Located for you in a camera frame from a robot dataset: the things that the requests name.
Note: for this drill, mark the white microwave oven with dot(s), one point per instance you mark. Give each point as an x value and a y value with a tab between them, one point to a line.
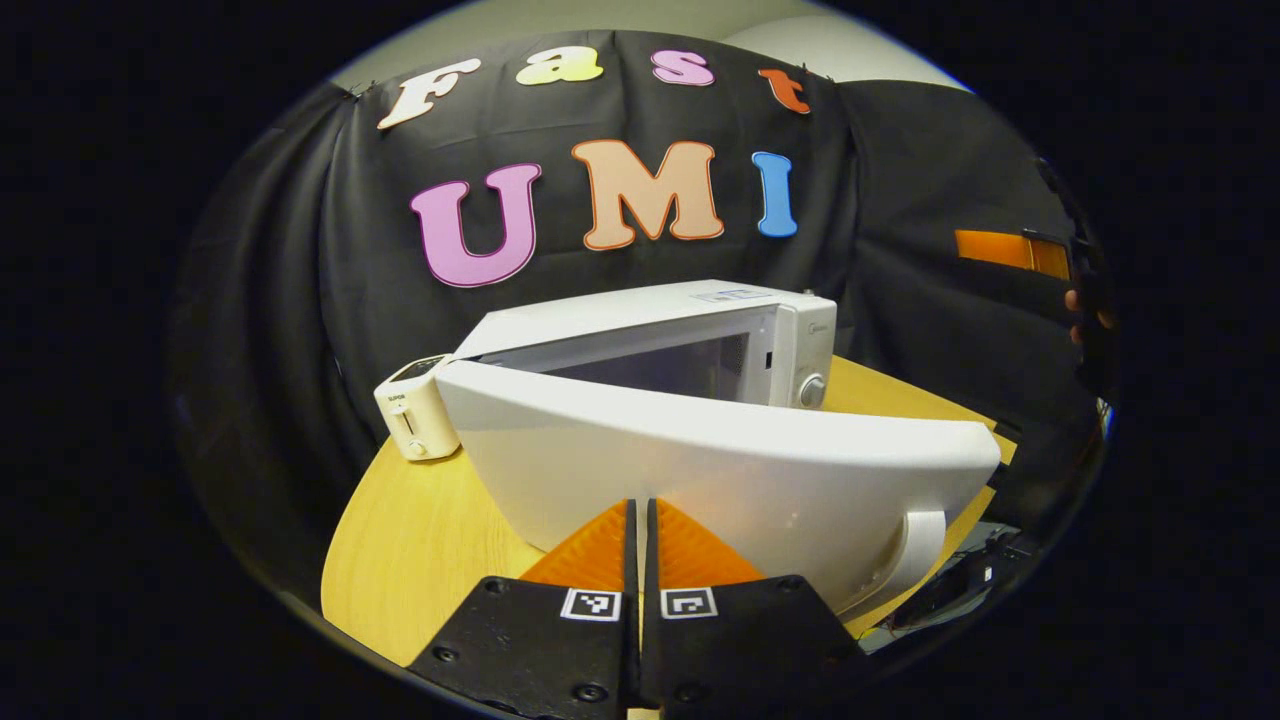
700	460

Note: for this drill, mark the black backdrop cloth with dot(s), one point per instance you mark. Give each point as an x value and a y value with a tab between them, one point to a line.
300	300

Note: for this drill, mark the white toaster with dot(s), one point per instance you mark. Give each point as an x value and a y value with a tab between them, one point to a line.
415	410

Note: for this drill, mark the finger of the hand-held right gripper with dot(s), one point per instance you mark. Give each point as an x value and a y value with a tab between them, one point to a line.
1000	248

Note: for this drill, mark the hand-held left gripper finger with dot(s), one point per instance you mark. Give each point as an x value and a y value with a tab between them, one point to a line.
632	560
650	570

